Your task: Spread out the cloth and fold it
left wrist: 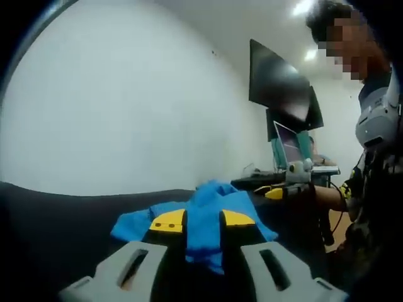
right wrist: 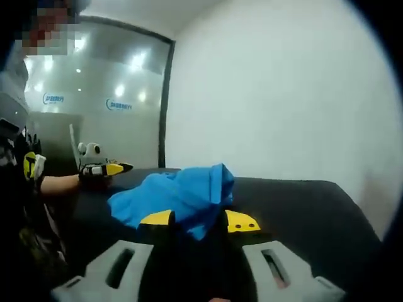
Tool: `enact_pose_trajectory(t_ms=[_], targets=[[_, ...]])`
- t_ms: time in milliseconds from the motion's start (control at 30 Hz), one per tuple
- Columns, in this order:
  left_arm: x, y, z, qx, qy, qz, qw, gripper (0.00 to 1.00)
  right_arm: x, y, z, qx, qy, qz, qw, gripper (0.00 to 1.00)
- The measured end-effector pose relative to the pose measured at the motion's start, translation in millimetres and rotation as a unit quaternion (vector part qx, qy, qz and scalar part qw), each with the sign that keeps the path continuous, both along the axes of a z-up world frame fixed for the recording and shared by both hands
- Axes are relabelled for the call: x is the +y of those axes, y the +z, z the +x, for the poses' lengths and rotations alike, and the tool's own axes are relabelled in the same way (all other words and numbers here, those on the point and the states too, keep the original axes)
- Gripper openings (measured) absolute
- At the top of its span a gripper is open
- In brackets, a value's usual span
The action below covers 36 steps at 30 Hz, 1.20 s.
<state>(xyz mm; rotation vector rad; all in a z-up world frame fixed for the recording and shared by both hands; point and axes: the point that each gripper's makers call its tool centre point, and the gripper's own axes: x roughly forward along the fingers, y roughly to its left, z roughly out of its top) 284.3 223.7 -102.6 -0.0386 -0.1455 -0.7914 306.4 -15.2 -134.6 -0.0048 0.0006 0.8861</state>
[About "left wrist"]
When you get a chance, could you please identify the small black monitor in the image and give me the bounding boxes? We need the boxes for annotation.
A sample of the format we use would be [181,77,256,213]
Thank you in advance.
[266,85,325,142]

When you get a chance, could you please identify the teal laptop stand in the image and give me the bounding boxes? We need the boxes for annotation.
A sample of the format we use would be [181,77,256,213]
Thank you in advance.
[270,131,313,172]

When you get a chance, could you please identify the black keyboard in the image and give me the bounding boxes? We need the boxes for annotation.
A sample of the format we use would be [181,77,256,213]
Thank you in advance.
[230,174,288,191]

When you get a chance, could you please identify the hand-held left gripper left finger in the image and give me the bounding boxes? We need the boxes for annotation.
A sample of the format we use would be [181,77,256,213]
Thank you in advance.
[59,208,188,302]

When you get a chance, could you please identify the black cable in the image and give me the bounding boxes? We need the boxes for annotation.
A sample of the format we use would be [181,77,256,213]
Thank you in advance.
[326,174,346,240]

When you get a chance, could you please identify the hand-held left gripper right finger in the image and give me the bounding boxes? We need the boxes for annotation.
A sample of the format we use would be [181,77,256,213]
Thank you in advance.
[219,208,349,302]

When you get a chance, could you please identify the large black monitor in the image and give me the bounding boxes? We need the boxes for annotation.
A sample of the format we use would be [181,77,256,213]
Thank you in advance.
[248,38,312,123]

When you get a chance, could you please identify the blue cloth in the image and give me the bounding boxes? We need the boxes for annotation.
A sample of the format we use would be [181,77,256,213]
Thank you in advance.
[110,179,280,275]

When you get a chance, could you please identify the person's head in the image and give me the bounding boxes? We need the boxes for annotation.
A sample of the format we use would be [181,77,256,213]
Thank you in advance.
[305,0,394,84]

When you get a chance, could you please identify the open laptop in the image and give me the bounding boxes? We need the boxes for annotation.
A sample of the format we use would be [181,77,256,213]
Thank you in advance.
[273,120,315,173]

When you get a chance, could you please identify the grey chest device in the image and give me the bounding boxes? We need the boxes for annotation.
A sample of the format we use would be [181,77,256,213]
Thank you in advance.
[355,64,403,149]

